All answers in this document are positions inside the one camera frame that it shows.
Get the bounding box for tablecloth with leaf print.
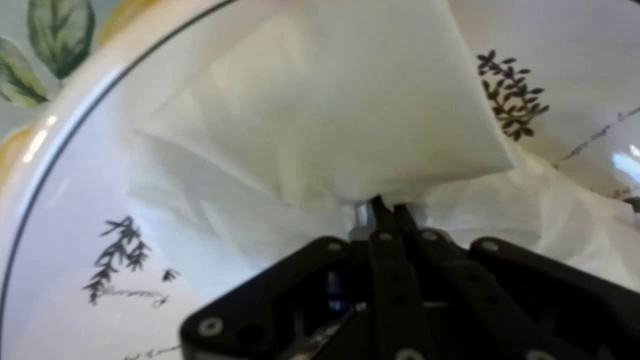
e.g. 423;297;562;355
0;0;166;188

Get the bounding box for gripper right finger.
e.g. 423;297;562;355
394;204;640;360

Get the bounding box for white bowl with herb print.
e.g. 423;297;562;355
0;0;640;360

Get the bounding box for white napkin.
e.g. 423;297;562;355
127;0;640;293

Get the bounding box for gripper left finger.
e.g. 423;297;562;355
179;196;435;360

